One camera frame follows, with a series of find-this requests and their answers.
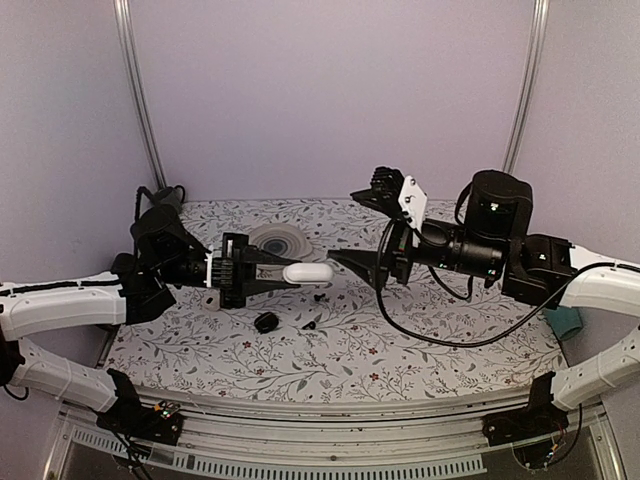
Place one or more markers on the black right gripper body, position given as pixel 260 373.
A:
pixel 401 236

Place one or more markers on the white earbud case small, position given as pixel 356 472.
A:
pixel 211 303

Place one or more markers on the teal cup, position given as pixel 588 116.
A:
pixel 565 322

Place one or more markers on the grey mug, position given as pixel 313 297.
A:
pixel 173 196

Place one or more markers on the left aluminium frame post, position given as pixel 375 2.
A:
pixel 124 24

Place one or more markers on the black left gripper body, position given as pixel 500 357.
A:
pixel 241 271

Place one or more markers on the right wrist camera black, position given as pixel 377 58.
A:
pixel 413 200

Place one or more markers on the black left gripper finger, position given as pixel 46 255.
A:
pixel 261 257
pixel 257 287

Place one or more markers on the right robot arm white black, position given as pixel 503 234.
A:
pixel 488 240

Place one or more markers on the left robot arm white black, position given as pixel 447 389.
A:
pixel 135 290

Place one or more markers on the black open earbud case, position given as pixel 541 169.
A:
pixel 266 322

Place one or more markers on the aluminium front rail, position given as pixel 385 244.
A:
pixel 416 439

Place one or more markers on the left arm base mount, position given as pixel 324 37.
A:
pixel 161 423

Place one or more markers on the aluminium frame post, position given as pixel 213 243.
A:
pixel 124 24
pixel 532 64

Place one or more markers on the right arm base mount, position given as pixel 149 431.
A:
pixel 538 417

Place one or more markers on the white oval earbud case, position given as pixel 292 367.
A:
pixel 307 273

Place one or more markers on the right aluminium frame post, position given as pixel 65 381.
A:
pixel 532 64

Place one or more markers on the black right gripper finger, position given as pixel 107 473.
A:
pixel 384 200
pixel 372 268

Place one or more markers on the grey swirl ceramic plate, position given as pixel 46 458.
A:
pixel 281 239

